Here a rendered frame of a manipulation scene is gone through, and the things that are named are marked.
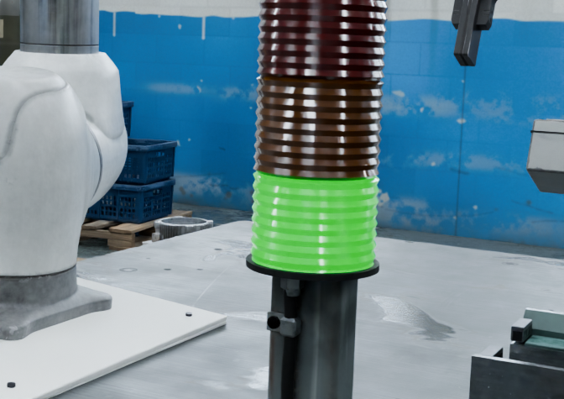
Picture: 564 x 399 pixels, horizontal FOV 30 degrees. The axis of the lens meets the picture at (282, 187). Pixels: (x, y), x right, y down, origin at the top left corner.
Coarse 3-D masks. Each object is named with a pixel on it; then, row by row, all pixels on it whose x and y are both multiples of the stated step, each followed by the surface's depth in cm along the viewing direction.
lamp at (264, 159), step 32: (288, 96) 47; (320, 96) 46; (352, 96) 47; (288, 128) 47; (320, 128) 47; (352, 128) 47; (256, 160) 49; (288, 160) 47; (320, 160) 47; (352, 160) 47
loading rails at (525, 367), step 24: (528, 312) 84; (552, 312) 83; (528, 336) 82; (552, 336) 82; (480, 360) 70; (504, 360) 70; (528, 360) 80; (552, 360) 79; (480, 384) 70; (504, 384) 70; (528, 384) 69; (552, 384) 68
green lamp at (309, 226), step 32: (256, 192) 49; (288, 192) 47; (320, 192) 47; (352, 192) 47; (256, 224) 49; (288, 224) 48; (320, 224) 47; (352, 224) 48; (256, 256) 49; (288, 256) 48; (320, 256) 47; (352, 256) 48
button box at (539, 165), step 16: (544, 128) 95; (560, 128) 95; (544, 144) 95; (560, 144) 94; (528, 160) 95; (544, 160) 94; (560, 160) 94; (544, 176) 95; (560, 176) 94; (560, 192) 99
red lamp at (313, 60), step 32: (288, 0) 46; (320, 0) 46; (352, 0) 46; (384, 0) 48; (288, 32) 47; (320, 32) 46; (352, 32) 46; (384, 32) 48; (288, 64) 47; (320, 64) 46; (352, 64) 47; (384, 64) 49
